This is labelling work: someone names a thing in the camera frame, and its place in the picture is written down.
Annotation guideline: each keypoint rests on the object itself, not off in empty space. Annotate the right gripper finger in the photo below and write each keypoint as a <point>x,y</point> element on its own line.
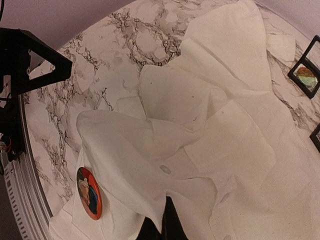
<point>171,226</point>

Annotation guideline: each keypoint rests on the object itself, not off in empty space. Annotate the red round brooch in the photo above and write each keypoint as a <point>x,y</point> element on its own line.
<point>89,193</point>

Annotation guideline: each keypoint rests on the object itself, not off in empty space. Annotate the white button shirt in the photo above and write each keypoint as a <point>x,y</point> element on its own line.
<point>209,133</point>

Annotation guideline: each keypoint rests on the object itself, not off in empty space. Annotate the green round brooch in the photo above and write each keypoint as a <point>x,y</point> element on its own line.
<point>307,77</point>

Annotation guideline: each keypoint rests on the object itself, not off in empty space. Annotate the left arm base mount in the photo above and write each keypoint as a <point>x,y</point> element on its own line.
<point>11,128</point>

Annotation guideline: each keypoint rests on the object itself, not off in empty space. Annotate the aluminium front rail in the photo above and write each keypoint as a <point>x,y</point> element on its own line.
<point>26,196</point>

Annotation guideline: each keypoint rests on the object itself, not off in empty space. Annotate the black display frame middle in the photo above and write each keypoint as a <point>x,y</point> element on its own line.
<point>315,137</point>

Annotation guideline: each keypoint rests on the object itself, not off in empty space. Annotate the black display frame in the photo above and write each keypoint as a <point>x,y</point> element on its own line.
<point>310,59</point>
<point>315,137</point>

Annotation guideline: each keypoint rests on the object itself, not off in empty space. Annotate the black display frame left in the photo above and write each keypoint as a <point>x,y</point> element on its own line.
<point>310,59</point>

